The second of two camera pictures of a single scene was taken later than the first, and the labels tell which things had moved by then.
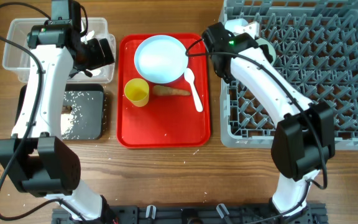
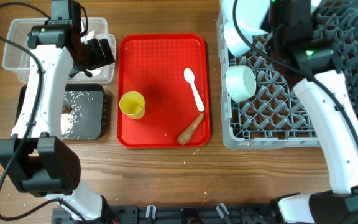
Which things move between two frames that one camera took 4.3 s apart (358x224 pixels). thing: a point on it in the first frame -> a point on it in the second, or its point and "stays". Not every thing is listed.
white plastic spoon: x=189 y=76 stays
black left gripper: x=98 y=59 stays
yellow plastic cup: x=137 y=91 -> x=132 y=104
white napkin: x=84 y=38 stays
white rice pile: x=66 y=122 stays
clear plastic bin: x=17 y=59 stays
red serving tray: x=166 y=122 stays
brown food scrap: x=66 y=109 stays
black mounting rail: x=314 y=214 stays
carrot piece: x=162 y=90 -> x=184 y=137
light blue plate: x=161 y=59 -> x=249 y=15
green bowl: x=271 y=51 -> x=240 y=83
